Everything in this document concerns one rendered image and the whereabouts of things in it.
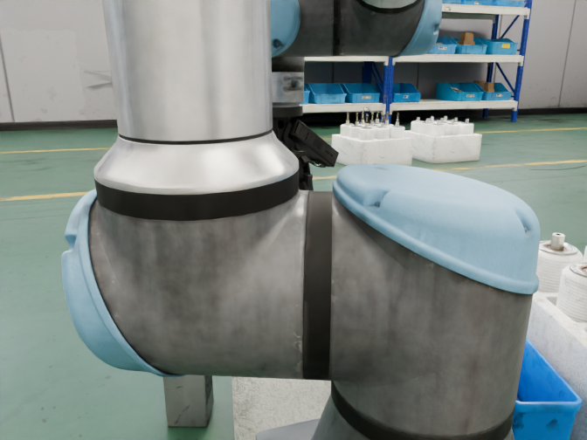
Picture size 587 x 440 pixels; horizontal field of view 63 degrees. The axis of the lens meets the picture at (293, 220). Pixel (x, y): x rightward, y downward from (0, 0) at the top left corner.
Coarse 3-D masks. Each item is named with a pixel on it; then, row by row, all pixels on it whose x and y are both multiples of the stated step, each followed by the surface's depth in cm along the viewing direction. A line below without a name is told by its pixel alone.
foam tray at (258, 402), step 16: (240, 384) 71; (256, 384) 70; (272, 384) 70; (288, 384) 70; (304, 384) 70; (320, 384) 70; (240, 400) 71; (256, 400) 71; (272, 400) 71; (288, 400) 71; (304, 400) 71; (320, 400) 71; (240, 416) 72; (256, 416) 72; (272, 416) 72; (288, 416) 72; (304, 416) 72; (320, 416) 72; (240, 432) 73; (256, 432) 73
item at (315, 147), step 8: (296, 120) 66; (296, 128) 66; (304, 128) 67; (288, 136) 67; (296, 136) 66; (304, 136) 67; (312, 136) 68; (304, 144) 68; (312, 144) 69; (320, 144) 70; (328, 144) 71; (312, 152) 70; (320, 152) 70; (328, 152) 72; (336, 152) 73; (312, 160) 73; (320, 160) 72; (328, 160) 72
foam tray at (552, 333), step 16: (544, 304) 88; (544, 320) 87; (560, 320) 83; (528, 336) 92; (544, 336) 87; (560, 336) 82; (576, 336) 78; (544, 352) 87; (560, 352) 82; (576, 352) 78; (560, 368) 82; (576, 368) 78; (576, 384) 78; (576, 416) 78; (576, 432) 78
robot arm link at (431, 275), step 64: (320, 192) 29; (384, 192) 25; (448, 192) 26; (320, 256) 25; (384, 256) 24; (448, 256) 23; (512, 256) 24; (320, 320) 24; (384, 320) 24; (448, 320) 24; (512, 320) 25; (384, 384) 26; (448, 384) 25; (512, 384) 27
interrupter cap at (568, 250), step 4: (540, 244) 98; (544, 244) 98; (548, 244) 98; (564, 244) 97; (568, 244) 97; (540, 248) 95; (544, 248) 95; (548, 248) 96; (564, 248) 96; (568, 248) 96; (572, 248) 96; (576, 248) 95; (548, 252) 94; (552, 252) 93; (556, 252) 93; (560, 252) 93; (564, 252) 93; (568, 252) 93; (572, 252) 93; (576, 252) 93
